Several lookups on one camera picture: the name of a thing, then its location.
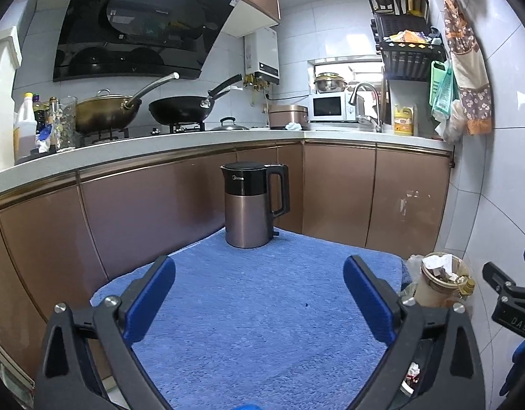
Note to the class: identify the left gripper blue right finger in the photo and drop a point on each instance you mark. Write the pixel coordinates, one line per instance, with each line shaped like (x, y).
(377, 301)

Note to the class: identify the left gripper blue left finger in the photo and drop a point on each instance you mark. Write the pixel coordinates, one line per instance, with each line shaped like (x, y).
(143, 297)

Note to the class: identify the beige trash bin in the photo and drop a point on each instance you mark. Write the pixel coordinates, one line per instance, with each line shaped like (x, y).
(440, 279)

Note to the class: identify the brown kitchen cabinet fronts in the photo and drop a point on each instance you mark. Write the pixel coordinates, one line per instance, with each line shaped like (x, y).
(71, 222)

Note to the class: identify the chrome kitchen faucet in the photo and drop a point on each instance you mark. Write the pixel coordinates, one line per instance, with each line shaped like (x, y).
(365, 102)

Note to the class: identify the blue gloved right hand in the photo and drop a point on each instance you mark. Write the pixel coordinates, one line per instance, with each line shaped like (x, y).
(516, 371)

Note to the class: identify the blue fluffy table mat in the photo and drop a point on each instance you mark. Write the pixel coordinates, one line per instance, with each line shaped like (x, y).
(273, 326)

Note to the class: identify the copper and black electric kettle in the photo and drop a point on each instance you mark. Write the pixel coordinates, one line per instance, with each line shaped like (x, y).
(249, 217)

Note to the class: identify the floral hanging apron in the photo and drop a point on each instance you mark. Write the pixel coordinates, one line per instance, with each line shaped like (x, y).
(469, 69)

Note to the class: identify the clear glass jar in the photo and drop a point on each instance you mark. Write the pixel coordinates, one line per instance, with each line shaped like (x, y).
(65, 123)

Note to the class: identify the yellow detergent bottle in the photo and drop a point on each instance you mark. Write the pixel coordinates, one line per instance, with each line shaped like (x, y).
(403, 121)

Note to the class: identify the black frying pan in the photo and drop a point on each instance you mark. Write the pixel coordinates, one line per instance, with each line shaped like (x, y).
(177, 110)

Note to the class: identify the steel pot lid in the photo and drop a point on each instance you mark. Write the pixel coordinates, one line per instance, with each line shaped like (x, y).
(228, 124)

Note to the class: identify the white microwave oven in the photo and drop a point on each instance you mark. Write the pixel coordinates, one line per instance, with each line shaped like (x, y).
(332, 107)

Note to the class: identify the white condiment bottle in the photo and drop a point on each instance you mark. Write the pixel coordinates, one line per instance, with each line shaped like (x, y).
(25, 128)

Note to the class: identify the copper rice cooker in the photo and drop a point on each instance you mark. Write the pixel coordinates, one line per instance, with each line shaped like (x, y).
(288, 117)

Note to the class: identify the black range hood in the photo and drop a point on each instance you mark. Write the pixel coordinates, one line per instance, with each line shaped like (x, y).
(150, 38)

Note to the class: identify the white gas water heater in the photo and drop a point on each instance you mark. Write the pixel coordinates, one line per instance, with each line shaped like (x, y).
(261, 55)

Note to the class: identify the brass wok with handle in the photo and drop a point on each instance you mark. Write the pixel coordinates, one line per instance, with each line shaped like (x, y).
(113, 111)

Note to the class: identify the black wall dish rack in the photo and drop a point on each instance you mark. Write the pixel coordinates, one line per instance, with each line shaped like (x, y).
(404, 39)

